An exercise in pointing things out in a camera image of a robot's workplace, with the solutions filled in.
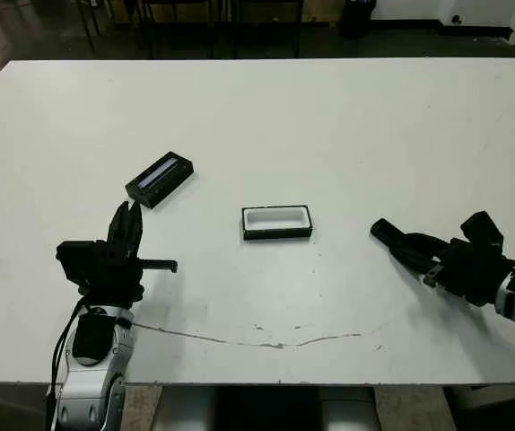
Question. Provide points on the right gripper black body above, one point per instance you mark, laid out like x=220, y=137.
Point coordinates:
x=468, y=274

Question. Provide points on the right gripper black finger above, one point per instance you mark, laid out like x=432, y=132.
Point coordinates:
x=412, y=262
x=423, y=244

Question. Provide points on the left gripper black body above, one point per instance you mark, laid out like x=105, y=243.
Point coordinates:
x=118, y=278

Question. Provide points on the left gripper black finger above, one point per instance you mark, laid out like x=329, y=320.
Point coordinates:
x=135, y=233
x=118, y=233

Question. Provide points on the black box lid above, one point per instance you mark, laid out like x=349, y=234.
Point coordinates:
x=161, y=182

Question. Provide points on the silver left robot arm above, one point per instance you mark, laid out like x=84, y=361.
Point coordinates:
x=80, y=386

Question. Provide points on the black box white inlay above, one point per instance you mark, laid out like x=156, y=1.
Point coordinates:
x=275, y=219

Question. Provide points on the black waste bin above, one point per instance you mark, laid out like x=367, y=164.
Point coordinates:
x=358, y=18

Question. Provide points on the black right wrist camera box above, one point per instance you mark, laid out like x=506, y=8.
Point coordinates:
x=482, y=231

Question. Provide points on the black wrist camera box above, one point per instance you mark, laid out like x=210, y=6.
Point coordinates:
x=75, y=260
x=482, y=231

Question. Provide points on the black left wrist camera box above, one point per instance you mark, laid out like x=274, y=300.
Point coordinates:
x=75, y=260

